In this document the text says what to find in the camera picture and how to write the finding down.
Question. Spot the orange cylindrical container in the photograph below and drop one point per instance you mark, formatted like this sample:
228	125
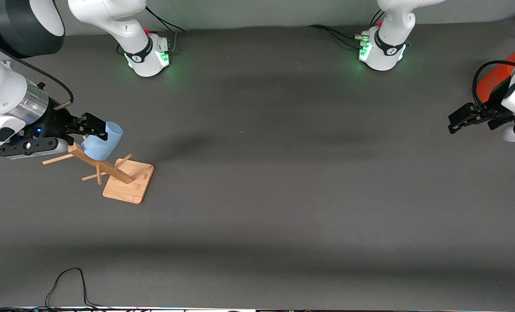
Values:
489	84

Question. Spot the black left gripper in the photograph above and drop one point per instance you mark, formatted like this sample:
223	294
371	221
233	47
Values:
490	115

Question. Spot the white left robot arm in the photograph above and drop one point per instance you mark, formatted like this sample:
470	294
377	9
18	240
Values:
387	47

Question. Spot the light blue cup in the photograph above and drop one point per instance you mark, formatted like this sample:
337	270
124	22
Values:
103	145

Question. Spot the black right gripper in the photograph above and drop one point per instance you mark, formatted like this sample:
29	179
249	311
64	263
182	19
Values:
56	124

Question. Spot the wooden mug tree stand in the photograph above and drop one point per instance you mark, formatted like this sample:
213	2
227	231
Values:
127	182

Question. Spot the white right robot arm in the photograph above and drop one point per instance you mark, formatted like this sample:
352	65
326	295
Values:
6	95

